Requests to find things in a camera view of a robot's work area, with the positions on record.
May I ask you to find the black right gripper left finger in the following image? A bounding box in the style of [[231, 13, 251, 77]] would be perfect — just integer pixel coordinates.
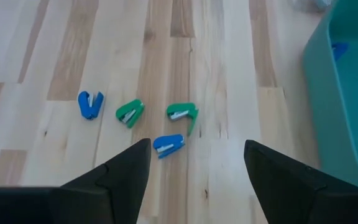
[[0, 138, 152, 224]]

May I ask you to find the light teal plastic bin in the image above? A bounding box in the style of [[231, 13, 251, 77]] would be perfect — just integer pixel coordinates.
[[302, 0, 358, 193]]

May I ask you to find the small green stapler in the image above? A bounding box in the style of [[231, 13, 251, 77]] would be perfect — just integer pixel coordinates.
[[115, 98, 146, 129], [165, 102, 200, 138]]

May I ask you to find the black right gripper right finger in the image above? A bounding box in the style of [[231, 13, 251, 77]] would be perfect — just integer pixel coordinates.
[[243, 139, 358, 224]]

